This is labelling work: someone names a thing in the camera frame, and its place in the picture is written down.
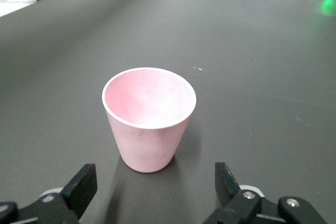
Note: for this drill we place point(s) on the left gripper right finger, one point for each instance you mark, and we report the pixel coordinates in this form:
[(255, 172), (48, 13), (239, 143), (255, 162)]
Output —
[(231, 203)]

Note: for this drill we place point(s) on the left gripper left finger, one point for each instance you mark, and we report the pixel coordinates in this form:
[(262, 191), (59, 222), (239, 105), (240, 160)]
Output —
[(78, 190)]

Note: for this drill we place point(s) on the pink plastic cup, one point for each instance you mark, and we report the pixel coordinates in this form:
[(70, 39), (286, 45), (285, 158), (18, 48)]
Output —
[(147, 134)]

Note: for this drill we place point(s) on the dark grey table cloth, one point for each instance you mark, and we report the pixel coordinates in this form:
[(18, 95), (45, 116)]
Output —
[(236, 77)]

